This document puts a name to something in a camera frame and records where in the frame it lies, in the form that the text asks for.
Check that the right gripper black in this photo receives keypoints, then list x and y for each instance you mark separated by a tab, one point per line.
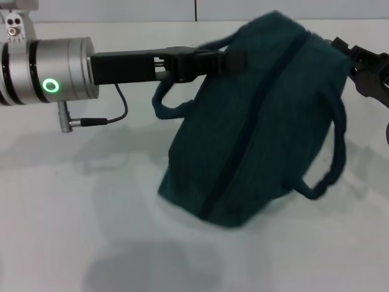
375	76

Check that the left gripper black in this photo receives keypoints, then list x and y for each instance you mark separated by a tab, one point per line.
127	68

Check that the dark teal insulated lunch bag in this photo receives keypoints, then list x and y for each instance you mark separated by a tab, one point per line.
243	137

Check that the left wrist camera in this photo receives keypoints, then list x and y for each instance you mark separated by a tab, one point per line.
18	27

